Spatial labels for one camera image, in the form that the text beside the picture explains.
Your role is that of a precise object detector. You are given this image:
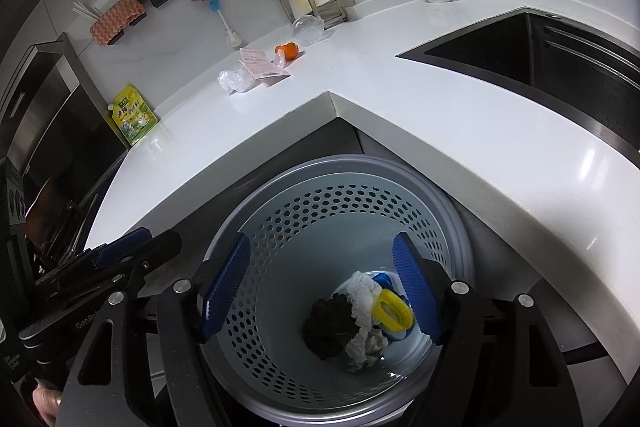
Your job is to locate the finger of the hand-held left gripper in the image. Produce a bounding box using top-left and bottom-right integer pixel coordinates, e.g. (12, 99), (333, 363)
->
(125, 229), (183, 300)
(87, 228), (153, 270)

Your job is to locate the black kitchen sink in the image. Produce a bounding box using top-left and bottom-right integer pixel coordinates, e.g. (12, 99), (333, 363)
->
(395, 7), (640, 188)

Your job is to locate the clear plastic cup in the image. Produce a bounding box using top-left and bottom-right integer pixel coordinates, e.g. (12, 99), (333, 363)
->
(291, 14), (326, 46)

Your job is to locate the person's left hand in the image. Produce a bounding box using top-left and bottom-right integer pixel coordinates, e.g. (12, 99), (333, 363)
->
(31, 384), (63, 427)

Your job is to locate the green yellow seasoning pouch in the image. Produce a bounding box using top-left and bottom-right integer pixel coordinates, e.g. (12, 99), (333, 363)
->
(107, 83), (159, 146)

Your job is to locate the blue white bottle brush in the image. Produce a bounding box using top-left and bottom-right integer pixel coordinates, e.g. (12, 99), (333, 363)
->
(207, 0), (241, 49)

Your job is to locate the black cloth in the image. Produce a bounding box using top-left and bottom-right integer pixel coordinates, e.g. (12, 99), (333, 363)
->
(301, 296), (358, 360)

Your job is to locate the white paper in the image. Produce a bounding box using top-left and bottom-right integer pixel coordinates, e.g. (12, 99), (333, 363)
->
(332, 271), (391, 373)

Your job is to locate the steel kitchen appliance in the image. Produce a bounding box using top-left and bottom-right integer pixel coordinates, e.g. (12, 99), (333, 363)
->
(0, 32), (128, 258)

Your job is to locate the pink paper receipt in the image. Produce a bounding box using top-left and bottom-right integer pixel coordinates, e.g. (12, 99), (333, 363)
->
(239, 47), (292, 84)

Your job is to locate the metal board rack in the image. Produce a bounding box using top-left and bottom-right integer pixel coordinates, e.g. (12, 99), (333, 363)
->
(276, 0), (348, 30)

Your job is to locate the blue ribbon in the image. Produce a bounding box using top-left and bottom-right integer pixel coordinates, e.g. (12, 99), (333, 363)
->
(372, 272), (416, 343)

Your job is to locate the yellow tape ring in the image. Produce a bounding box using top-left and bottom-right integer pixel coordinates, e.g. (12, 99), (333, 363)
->
(370, 289), (415, 333)

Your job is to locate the white chopsticks bundle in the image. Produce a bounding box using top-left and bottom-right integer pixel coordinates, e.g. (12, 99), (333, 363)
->
(72, 1), (103, 22)

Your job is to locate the clear plastic wrapper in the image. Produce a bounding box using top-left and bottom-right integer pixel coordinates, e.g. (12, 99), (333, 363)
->
(217, 67), (256, 95)

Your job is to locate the grey perforated waste bin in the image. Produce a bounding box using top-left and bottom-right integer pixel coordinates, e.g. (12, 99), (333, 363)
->
(197, 154), (476, 425)

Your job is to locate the orange striped cloth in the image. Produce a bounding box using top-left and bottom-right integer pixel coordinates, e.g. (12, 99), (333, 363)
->
(89, 0), (147, 45)

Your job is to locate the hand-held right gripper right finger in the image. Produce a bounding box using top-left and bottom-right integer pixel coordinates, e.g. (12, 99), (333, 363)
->
(391, 231), (583, 427)

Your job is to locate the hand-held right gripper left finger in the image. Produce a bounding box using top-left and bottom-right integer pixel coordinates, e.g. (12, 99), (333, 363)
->
(55, 232), (252, 427)

